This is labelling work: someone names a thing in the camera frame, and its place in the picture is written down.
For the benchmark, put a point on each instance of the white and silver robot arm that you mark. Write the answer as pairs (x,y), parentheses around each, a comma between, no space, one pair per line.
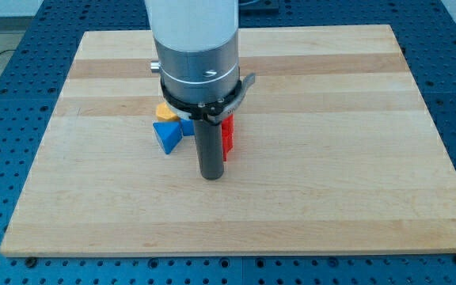
(197,46)

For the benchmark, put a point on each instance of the red block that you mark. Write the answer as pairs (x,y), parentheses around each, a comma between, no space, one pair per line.
(227,136)

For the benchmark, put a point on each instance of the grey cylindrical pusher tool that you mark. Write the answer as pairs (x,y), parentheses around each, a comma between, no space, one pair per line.
(209,149)

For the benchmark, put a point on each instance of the blue block behind tool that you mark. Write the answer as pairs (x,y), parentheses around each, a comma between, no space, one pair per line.
(187,127)

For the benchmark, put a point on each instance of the blue triangular block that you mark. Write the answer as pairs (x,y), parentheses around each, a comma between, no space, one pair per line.
(168,135)

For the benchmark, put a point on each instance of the yellow block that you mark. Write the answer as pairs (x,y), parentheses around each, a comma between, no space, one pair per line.
(164,114)

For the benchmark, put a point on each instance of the light wooden board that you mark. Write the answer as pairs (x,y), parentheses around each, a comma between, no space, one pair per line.
(335,153)

